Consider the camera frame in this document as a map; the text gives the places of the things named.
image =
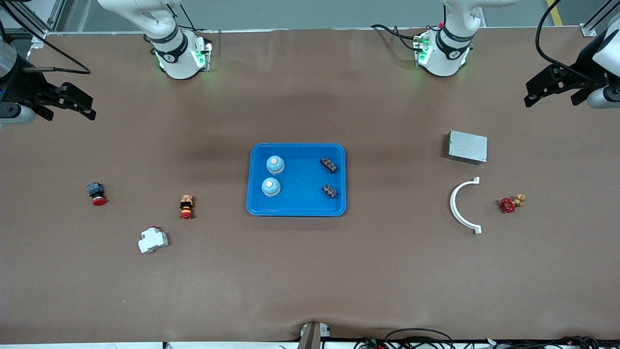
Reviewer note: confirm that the grey perforated metal box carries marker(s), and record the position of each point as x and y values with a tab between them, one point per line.
467	147

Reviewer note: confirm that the blue plastic tray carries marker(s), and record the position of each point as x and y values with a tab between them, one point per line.
300	203

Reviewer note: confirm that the red mushroom emergency button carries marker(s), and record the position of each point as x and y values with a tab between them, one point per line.
98	199

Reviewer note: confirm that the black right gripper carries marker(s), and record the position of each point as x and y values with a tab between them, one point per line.
23	86

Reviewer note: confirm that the orange red push button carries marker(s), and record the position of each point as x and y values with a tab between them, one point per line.
186	206

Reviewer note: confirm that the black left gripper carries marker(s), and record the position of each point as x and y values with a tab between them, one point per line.
577	73

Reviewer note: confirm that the aluminium frame corner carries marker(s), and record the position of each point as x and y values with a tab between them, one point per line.
38	41
588	30

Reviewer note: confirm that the red handwheel brass valve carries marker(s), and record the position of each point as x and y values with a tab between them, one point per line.
507	205

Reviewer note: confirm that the white curved plastic bracket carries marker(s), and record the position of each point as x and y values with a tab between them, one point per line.
453	203

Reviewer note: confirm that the blue dome bell tan base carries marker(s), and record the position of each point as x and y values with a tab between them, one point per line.
271	188
274	166

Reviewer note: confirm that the metal table edge bracket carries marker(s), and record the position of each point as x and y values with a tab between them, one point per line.
312	337

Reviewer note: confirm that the white circuit breaker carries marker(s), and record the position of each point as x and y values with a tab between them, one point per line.
152	241

